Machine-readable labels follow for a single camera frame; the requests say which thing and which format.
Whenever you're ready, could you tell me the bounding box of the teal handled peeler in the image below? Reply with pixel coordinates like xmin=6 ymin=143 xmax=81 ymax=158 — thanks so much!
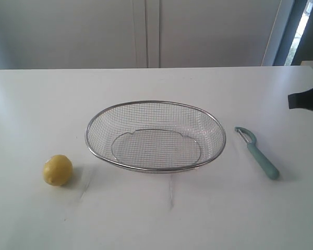
xmin=235 ymin=127 xmax=280 ymax=180

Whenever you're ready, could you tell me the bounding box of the oval wire mesh basket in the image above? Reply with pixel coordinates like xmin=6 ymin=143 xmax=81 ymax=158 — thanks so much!
xmin=85 ymin=100 xmax=226 ymax=173

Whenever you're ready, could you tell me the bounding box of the dark window frame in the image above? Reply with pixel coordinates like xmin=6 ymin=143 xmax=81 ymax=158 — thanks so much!
xmin=273 ymin=1 xmax=313 ymax=66

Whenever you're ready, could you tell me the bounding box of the yellow lemon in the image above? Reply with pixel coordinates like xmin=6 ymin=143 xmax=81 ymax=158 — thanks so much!
xmin=42 ymin=155 xmax=73 ymax=186

